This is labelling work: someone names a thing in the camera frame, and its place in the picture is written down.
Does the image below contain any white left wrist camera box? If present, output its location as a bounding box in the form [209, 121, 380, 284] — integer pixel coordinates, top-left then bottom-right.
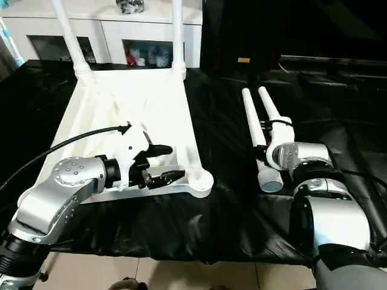
[111, 123, 153, 192]

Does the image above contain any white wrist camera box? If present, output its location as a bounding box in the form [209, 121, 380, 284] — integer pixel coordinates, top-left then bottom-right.
[267, 121, 296, 159]
[111, 123, 153, 192]

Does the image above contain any white cabinet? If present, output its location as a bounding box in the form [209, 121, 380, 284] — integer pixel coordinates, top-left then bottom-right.
[0, 0, 203, 68]

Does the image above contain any grey object on cabinet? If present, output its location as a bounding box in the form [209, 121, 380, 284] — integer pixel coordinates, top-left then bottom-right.
[116, 0, 146, 15]

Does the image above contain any white plastic table top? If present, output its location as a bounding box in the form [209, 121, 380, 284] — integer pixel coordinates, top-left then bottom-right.
[45, 63, 216, 204]

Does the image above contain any white plastic table leg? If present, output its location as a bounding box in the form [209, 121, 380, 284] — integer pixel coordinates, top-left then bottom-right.
[171, 0, 187, 80]
[258, 86, 291, 131]
[51, 0, 95, 80]
[241, 88, 284, 193]

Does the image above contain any grey robot foot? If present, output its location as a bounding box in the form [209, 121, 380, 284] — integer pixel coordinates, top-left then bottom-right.
[111, 277, 147, 290]

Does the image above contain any black mat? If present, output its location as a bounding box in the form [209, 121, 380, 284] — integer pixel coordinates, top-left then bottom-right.
[0, 59, 387, 266]

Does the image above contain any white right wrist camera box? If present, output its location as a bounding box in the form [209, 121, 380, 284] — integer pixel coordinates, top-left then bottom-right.
[267, 121, 296, 159]

